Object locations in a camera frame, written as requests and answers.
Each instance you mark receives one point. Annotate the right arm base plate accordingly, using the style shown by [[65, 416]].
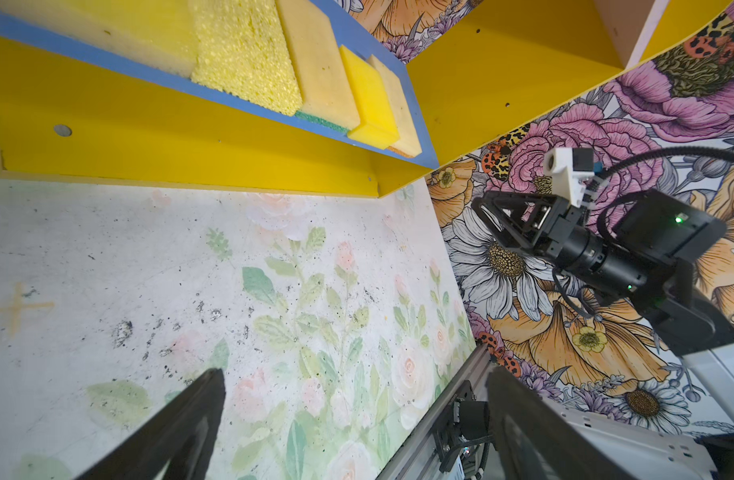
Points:
[[462, 427]]

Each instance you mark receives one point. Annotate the aluminium front rail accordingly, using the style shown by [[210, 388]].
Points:
[[417, 457]]

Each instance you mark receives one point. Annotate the bright yellow small sponge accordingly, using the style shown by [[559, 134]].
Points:
[[159, 34]]

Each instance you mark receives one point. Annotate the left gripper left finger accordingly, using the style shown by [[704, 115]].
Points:
[[177, 442]]

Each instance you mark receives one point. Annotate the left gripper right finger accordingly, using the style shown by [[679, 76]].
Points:
[[534, 442]]

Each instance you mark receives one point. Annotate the pale yellow textured sponge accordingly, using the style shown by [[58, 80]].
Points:
[[242, 51]]

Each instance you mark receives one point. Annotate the yellow shelf with coloured boards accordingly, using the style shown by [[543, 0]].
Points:
[[70, 112]]

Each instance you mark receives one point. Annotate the floral table mat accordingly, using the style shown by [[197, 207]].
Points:
[[337, 322]]

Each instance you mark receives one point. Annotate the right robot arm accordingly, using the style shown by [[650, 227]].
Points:
[[693, 329]]

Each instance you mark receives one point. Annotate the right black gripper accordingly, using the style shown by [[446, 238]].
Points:
[[649, 253]]

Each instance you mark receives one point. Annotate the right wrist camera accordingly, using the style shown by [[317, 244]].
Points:
[[571, 171]]

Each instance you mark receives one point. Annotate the orange-yellow sponge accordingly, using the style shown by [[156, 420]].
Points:
[[327, 98], [408, 144]]

